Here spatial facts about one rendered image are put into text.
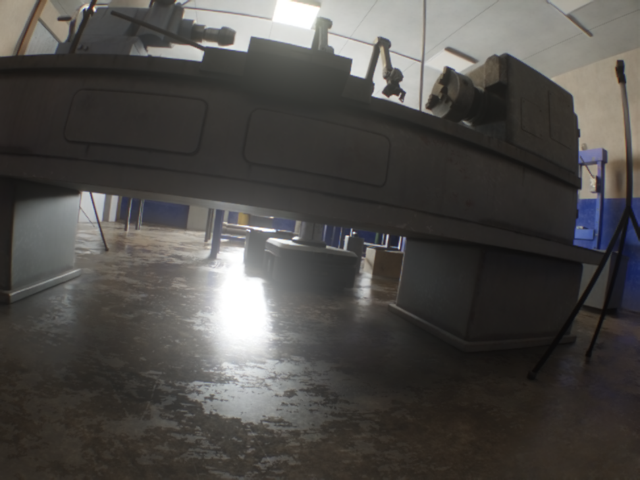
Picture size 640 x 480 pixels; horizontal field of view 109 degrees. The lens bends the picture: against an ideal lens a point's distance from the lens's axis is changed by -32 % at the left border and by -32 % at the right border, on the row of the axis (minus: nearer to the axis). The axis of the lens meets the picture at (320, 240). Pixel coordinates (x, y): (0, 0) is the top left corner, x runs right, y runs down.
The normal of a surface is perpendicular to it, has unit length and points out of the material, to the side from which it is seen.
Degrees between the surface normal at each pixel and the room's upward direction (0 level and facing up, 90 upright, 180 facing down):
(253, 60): 141
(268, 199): 90
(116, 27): 70
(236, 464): 0
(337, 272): 90
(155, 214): 90
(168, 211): 90
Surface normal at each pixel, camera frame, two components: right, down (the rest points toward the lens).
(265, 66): 0.05, 0.80
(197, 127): 0.25, 0.06
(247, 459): 0.14, -0.99
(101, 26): 0.29, -0.28
